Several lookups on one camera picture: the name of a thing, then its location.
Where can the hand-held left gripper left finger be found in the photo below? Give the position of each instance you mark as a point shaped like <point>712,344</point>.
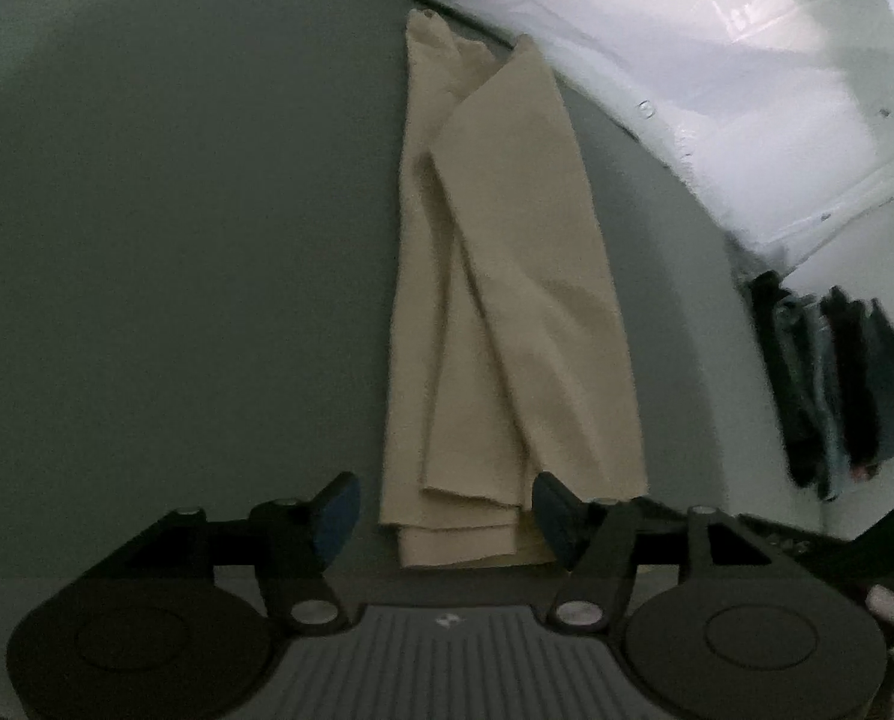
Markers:
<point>338,519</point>

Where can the beige long-sleeve shirt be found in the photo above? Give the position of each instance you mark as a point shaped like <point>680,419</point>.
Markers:
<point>507,277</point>

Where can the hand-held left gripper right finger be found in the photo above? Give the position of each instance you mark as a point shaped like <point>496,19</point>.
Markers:
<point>556,519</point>

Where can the white printed sheet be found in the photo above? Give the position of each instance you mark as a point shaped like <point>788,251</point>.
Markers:
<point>717,90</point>

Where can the stack of dark folded clothes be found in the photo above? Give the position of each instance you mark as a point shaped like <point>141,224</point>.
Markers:
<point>859,390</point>

